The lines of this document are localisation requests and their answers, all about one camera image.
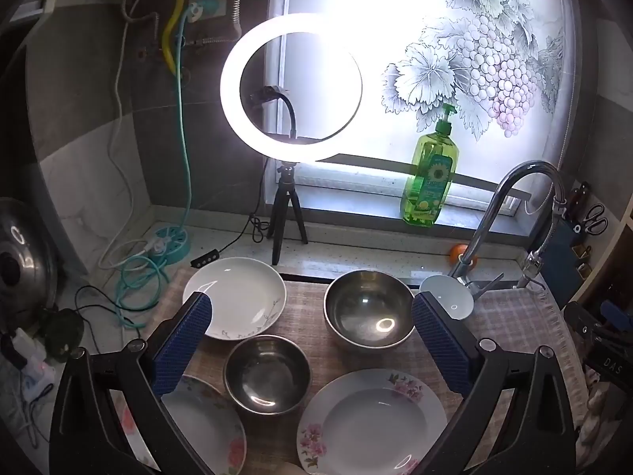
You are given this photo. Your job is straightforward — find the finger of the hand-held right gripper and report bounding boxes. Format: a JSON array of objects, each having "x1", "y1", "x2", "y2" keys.
[{"x1": 564, "y1": 301, "x2": 609, "y2": 347}]

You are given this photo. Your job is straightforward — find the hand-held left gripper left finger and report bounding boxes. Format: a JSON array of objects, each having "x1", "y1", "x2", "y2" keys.
[{"x1": 49, "y1": 291, "x2": 214, "y2": 475}]

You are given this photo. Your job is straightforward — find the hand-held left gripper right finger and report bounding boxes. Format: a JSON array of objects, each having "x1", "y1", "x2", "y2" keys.
[{"x1": 411, "y1": 291, "x2": 582, "y2": 475}]

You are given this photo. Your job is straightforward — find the light blue bowl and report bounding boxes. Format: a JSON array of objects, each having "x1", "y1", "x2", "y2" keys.
[{"x1": 419, "y1": 274, "x2": 474, "y2": 320}]

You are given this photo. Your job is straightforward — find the white plate with branch print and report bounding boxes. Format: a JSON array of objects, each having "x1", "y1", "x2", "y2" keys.
[{"x1": 184, "y1": 256, "x2": 288, "y2": 341}]

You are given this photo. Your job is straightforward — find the large steel bowl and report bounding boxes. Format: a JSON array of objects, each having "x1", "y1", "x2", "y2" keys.
[{"x1": 324, "y1": 270, "x2": 415, "y2": 350}]

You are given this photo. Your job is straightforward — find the small floral plate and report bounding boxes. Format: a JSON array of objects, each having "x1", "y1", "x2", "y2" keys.
[{"x1": 110, "y1": 375, "x2": 247, "y2": 475}]

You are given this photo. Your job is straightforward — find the small steel bowl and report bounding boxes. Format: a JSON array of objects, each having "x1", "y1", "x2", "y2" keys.
[{"x1": 224, "y1": 335, "x2": 311, "y2": 416}]

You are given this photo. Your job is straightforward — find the large floral plate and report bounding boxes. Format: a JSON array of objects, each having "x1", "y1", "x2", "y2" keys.
[{"x1": 297, "y1": 369, "x2": 450, "y2": 475}]

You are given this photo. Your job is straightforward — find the person's right hand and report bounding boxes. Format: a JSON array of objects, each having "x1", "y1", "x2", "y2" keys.
[{"x1": 576, "y1": 381, "x2": 614, "y2": 461}]

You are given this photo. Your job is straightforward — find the blue utensil holder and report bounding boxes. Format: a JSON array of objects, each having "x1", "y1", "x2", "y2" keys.
[{"x1": 546, "y1": 218, "x2": 587, "y2": 298}]

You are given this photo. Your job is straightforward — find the orange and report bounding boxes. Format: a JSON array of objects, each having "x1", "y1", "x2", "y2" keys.
[{"x1": 447, "y1": 243, "x2": 479, "y2": 264}]

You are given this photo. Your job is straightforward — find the round teal power strip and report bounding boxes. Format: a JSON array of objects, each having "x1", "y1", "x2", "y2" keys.
[{"x1": 143, "y1": 225, "x2": 190, "y2": 264}]

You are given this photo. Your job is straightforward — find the black scissors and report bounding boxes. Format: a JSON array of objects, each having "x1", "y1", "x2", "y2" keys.
[{"x1": 584, "y1": 203, "x2": 609, "y2": 236}]

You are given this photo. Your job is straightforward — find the dark green dish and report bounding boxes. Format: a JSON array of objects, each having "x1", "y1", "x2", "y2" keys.
[{"x1": 42, "y1": 309, "x2": 85, "y2": 362}]

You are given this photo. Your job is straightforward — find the plaid cloth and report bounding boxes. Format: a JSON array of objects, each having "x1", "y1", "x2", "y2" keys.
[{"x1": 111, "y1": 270, "x2": 594, "y2": 475}]

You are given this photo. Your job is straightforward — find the chrome faucet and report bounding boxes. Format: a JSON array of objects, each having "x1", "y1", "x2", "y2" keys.
[{"x1": 447, "y1": 161, "x2": 567, "y2": 298}]

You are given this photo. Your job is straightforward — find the white power strip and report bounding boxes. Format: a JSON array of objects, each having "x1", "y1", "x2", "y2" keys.
[{"x1": 17, "y1": 356, "x2": 56, "y2": 401}]

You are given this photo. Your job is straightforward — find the green dish soap bottle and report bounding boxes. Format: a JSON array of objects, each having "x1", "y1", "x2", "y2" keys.
[{"x1": 403, "y1": 103, "x2": 460, "y2": 226}]

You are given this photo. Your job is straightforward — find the steel pot lid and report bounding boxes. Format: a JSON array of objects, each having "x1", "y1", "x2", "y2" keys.
[{"x1": 0, "y1": 197, "x2": 60, "y2": 330}]

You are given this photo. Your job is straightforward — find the black tripod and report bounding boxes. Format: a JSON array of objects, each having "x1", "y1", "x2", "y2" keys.
[{"x1": 267, "y1": 161, "x2": 308, "y2": 265}]

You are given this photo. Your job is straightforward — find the brown knife handle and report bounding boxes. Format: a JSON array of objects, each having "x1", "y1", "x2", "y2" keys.
[{"x1": 569, "y1": 180, "x2": 591, "y2": 223}]

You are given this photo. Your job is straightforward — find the black ring light cable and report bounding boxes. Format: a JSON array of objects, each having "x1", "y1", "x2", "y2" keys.
[{"x1": 212, "y1": 168, "x2": 265, "y2": 260}]

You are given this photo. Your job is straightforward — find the teal cable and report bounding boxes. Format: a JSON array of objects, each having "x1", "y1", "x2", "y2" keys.
[{"x1": 116, "y1": 2, "x2": 199, "y2": 330}]

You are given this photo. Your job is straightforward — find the thin white cable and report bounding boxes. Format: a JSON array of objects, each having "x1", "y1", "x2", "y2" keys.
[{"x1": 96, "y1": 0, "x2": 164, "y2": 270}]

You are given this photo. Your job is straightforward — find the yellow hose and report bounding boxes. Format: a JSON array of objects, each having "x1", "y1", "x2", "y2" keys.
[{"x1": 162, "y1": 0, "x2": 191, "y2": 72}]

